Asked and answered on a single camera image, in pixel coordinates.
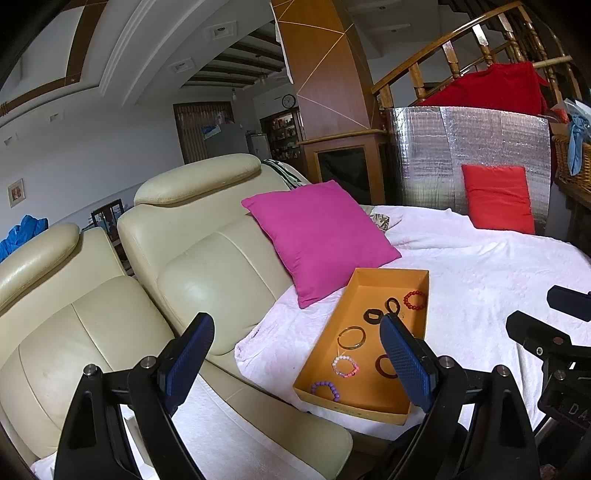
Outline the red cloth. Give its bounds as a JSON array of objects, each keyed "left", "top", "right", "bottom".
[{"left": 418, "top": 62, "right": 550, "bottom": 116}]

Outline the wooden stair railing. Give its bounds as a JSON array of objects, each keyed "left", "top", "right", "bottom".
[{"left": 372, "top": 2, "right": 583, "bottom": 112}]

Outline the thin bronze bangle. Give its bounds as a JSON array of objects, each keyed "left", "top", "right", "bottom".
[{"left": 337, "top": 326, "right": 367, "bottom": 350}]

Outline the cream leather sofa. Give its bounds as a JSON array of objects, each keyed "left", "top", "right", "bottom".
[{"left": 0, "top": 153, "right": 354, "bottom": 480}]

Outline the light blue cloth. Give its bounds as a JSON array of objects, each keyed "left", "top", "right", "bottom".
[{"left": 567, "top": 115, "right": 591, "bottom": 176}]

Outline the orange cardboard box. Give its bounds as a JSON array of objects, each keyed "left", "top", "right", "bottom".
[{"left": 292, "top": 268, "right": 431, "bottom": 426}]

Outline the grey refrigerator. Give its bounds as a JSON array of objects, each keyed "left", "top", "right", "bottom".
[{"left": 204, "top": 122, "right": 252, "bottom": 163}]

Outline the wooden cabinet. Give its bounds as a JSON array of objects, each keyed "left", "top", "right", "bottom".
[{"left": 298, "top": 129, "right": 389, "bottom": 206}]

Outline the wooden lattice door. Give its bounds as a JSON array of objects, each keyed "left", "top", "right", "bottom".
[{"left": 173, "top": 102, "right": 236, "bottom": 164}]

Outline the striped cloth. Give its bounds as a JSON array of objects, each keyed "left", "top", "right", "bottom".
[{"left": 263, "top": 159, "right": 305, "bottom": 190}]

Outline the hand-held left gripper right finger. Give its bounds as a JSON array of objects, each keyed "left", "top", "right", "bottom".
[{"left": 379, "top": 313, "right": 541, "bottom": 480}]

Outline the pink and white bead bracelet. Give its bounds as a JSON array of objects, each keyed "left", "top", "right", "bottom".
[{"left": 331, "top": 354, "right": 360, "bottom": 380}]

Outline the wooden column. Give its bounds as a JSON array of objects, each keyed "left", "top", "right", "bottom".
[{"left": 270, "top": 0, "right": 375, "bottom": 139}]

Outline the silver foil insulation panel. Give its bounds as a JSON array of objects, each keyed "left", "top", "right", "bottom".
[{"left": 385, "top": 106, "right": 552, "bottom": 236}]

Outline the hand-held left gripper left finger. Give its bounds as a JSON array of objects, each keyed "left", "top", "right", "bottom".
[{"left": 54, "top": 312, "right": 216, "bottom": 480}]

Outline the shelf with bottles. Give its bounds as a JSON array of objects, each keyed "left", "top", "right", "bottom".
[{"left": 260, "top": 108, "right": 305, "bottom": 160}]

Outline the purple bead bracelet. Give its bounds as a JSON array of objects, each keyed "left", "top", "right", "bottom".
[{"left": 310, "top": 380, "right": 342, "bottom": 403}]

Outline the white refrigerator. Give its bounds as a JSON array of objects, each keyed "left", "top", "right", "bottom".
[{"left": 247, "top": 132, "right": 272, "bottom": 161}]

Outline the white blanket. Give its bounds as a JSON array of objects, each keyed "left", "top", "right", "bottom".
[{"left": 30, "top": 203, "right": 591, "bottom": 480}]

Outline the dark brown bangle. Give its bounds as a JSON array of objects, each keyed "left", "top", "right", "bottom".
[{"left": 375, "top": 353, "right": 399, "bottom": 379}]

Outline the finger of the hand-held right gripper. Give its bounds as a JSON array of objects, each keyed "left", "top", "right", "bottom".
[
  {"left": 546, "top": 285, "right": 591, "bottom": 322},
  {"left": 505, "top": 311, "right": 591, "bottom": 370}
]

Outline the red pillow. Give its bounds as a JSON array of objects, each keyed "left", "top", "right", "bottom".
[{"left": 462, "top": 164, "right": 536, "bottom": 235}]

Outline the pink pillow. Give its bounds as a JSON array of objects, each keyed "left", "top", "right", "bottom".
[{"left": 241, "top": 180, "right": 402, "bottom": 309}]

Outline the wicker basket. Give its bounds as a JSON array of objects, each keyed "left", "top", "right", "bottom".
[{"left": 551, "top": 134, "right": 591, "bottom": 199}]

